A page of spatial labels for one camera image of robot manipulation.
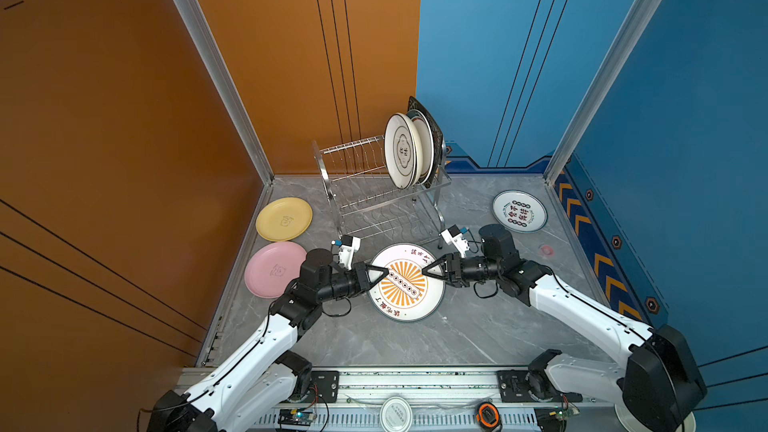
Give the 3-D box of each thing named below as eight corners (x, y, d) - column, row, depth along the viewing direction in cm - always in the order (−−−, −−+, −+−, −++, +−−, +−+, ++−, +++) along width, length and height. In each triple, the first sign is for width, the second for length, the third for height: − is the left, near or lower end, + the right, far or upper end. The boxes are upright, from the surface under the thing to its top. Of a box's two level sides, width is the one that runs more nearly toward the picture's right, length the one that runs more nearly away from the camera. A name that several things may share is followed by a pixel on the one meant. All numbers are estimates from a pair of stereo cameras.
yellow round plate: (251, 241, 104) (248, 238, 102) (265, 200, 115) (264, 197, 114) (307, 241, 104) (306, 238, 102) (316, 200, 115) (315, 197, 114)
